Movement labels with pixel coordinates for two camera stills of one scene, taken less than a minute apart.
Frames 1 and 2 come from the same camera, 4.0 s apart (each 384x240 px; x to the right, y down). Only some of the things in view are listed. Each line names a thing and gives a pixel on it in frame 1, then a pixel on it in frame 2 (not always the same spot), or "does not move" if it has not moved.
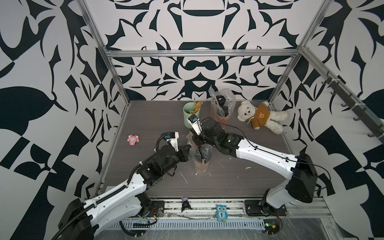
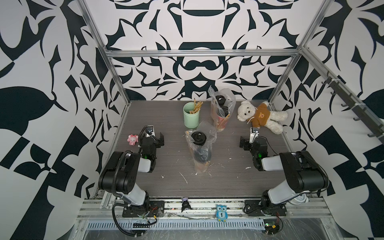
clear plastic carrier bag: (223, 102) does not move
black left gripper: (183, 153) → (158, 142)
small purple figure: (185, 204) does not move
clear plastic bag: (201, 155) does not move
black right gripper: (196, 140) → (246, 143)
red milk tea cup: (221, 99) does not move
